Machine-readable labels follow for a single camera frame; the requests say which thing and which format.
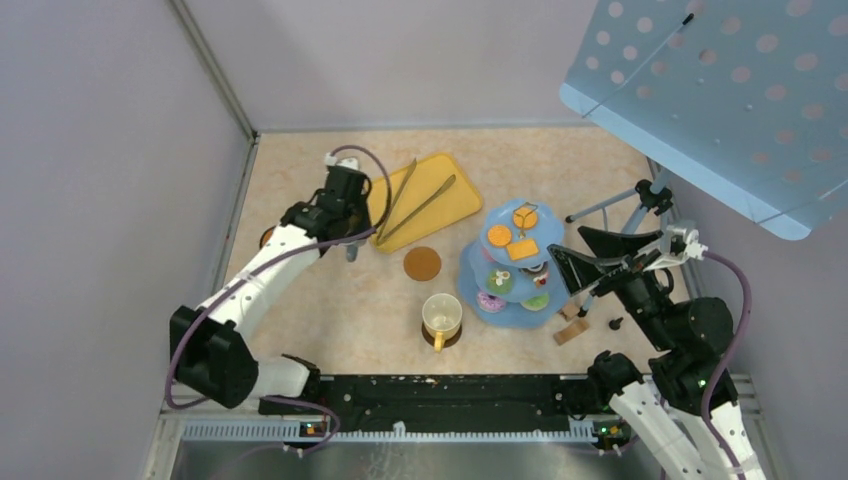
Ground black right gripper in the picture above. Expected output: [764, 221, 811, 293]
[547, 224, 676, 349]

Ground metal food tongs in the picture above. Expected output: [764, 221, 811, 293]
[374, 154, 458, 251]

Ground green frosted donut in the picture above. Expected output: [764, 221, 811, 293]
[520, 293, 550, 312]

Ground round orange biscuit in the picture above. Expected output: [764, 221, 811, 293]
[486, 224, 512, 248]
[512, 205, 539, 230]

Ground square orange biscuit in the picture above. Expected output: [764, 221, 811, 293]
[505, 238, 539, 261]

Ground black yellow round coaster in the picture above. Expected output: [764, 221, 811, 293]
[259, 226, 275, 249]

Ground light brown round coaster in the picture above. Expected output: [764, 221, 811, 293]
[403, 246, 442, 282]

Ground purple frosted donut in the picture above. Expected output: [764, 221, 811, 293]
[476, 291, 508, 313]

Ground yellow cup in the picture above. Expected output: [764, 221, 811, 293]
[421, 293, 463, 348]

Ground dark brown round coaster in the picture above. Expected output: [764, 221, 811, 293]
[421, 323, 463, 352]

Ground grey mug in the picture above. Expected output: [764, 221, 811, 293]
[345, 242, 361, 263]

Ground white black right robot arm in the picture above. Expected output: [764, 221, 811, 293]
[547, 222, 766, 479]

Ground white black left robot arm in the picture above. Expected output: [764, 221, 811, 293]
[167, 157, 374, 414]

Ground small wooden block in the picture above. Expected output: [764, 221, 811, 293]
[559, 303, 581, 321]

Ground blue metal tripod stand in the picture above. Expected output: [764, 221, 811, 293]
[564, 168, 675, 319]

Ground blue three-tier cake stand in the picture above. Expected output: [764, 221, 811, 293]
[457, 198, 569, 329]

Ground yellow serving tray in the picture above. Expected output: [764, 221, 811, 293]
[368, 153, 483, 253]

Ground blue perforated board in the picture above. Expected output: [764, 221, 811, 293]
[559, 0, 847, 241]

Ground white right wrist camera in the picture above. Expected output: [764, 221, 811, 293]
[641, 220, 708, 271]

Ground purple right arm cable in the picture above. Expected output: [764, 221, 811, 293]
[700, 250, 755, 480]

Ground white cable duct strip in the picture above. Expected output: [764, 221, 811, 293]
[182, 420, 597, 443]

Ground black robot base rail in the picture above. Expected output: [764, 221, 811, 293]
[300, 374, 612, 434]

